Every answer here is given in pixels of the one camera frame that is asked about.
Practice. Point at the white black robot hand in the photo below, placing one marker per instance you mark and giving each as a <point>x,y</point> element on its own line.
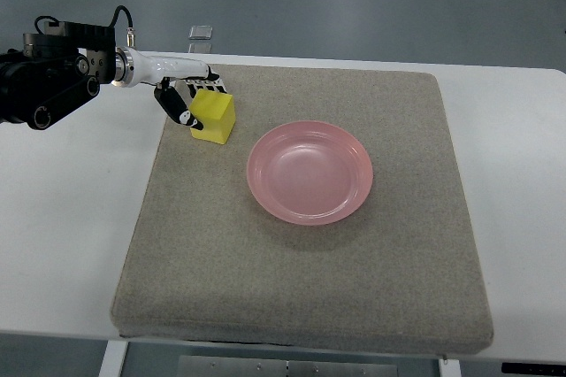
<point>161,72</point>

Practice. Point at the yellow foam block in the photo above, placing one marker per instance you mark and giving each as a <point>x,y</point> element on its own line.
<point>216,111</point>

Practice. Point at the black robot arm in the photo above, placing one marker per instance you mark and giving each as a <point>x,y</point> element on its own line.
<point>61,67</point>

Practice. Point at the lower floor socket plate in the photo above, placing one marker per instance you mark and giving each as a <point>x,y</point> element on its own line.
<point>200,47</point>

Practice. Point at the floor socket plate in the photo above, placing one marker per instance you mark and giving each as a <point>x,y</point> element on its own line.
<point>200,47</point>
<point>200,32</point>

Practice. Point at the upper floor socket plate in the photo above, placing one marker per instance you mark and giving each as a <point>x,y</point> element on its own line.
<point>200,32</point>

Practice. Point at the pink plastic plate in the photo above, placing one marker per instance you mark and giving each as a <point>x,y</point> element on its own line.
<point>309,173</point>

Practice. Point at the beige fabric cushion mat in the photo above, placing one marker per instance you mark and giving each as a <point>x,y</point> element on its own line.
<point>400,275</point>

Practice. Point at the white table leg frame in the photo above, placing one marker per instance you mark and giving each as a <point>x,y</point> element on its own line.
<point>113,359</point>

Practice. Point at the grey metal base plate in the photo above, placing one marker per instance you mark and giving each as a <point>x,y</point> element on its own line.
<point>218,366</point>

